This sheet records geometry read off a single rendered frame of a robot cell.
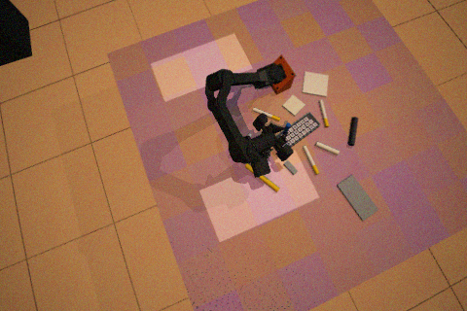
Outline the blue stylus with grey tip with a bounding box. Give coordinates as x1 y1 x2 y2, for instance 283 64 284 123
283 122 291 134

